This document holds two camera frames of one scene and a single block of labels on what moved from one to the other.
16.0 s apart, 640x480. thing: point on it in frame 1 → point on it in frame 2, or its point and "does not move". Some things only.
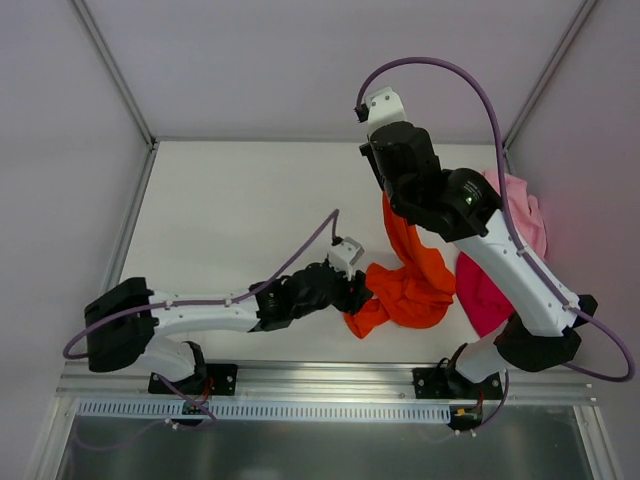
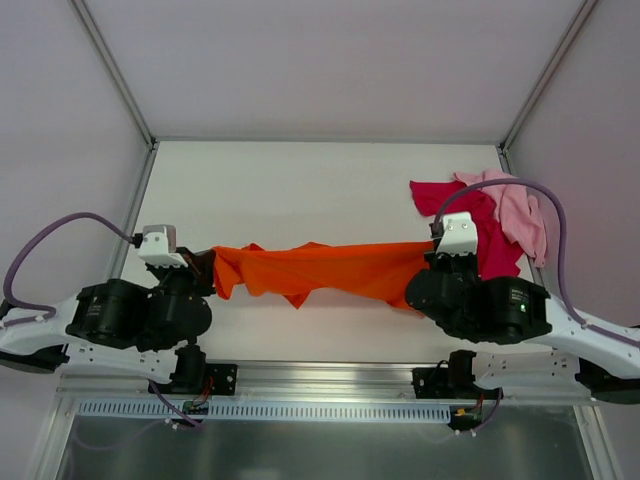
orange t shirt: (415, 293) → (388, 273)
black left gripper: (348, 298) → (198, 266)
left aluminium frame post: (111, 66) does not move
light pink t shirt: (524, 210) does not move
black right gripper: (379, 167) → (437, 262)
